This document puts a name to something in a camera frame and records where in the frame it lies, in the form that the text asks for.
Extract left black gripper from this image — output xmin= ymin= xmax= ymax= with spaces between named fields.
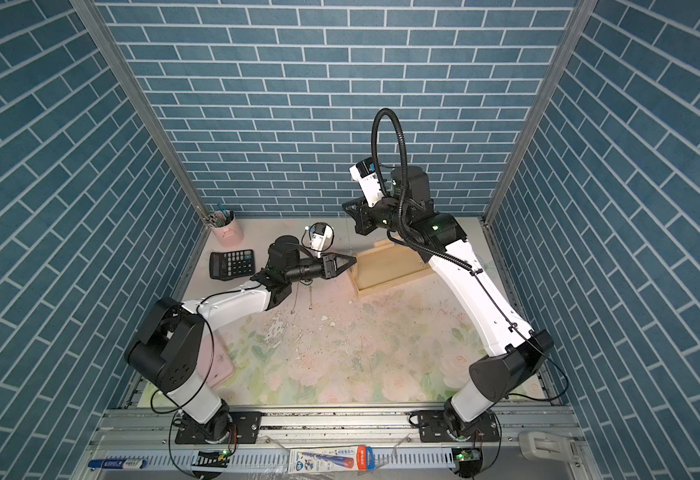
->
xmin=282 ymin=253 xmax=354 ymax=285

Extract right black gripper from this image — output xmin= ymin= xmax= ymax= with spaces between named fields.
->
xmin=343 ymin=197 xmax=410 ymax=239

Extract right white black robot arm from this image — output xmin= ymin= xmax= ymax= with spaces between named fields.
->
xmin=342 ymin=158 xmax=554 ymax=432

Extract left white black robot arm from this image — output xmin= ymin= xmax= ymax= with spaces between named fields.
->
xmin=124 ymin=235 xmax=357 ymax=429

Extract wooden jewelry display stand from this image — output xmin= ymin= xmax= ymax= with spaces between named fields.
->
xmin=350 ymin=240 xmax=434 ymax=298

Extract pink pen holder cup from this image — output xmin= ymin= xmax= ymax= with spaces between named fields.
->
xmin=211 ymin=219 xmax=244 ymax=249

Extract black desk calculator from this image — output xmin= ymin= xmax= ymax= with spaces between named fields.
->
xmin=208 ymin=249 xmax=256 ymax=281

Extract pens in pink cup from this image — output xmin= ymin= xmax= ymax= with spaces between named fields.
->
xmin=204 ymin=208 xmax=235 ymax=228

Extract red blue packaged box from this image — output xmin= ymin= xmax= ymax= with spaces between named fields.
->
xmin=287 ymin=445 xmax=377 ymax=474

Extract blue marker pen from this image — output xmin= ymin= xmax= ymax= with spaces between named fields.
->
xmin=88 ymin=459 xmax=148 ymax=470

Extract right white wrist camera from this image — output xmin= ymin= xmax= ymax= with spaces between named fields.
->
xmin=349 ymin=157 xmax=385 ymax=207

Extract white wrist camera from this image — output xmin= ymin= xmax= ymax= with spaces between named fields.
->
xmin=349 ymin=157 xmax=385 ymax=207
xmin=301 ymin=222 xmax=334 ymax=256

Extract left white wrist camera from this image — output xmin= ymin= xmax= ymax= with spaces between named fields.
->
xmin=301 ymin=222 xmax=334 ymax=256

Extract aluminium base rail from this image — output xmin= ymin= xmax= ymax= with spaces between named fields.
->
xmin=73 ymin=403 xmax=599 ymax=479

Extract white plastic bracket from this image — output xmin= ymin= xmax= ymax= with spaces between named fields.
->
xmin=518 ymin=431 xmax=579 ymax=463

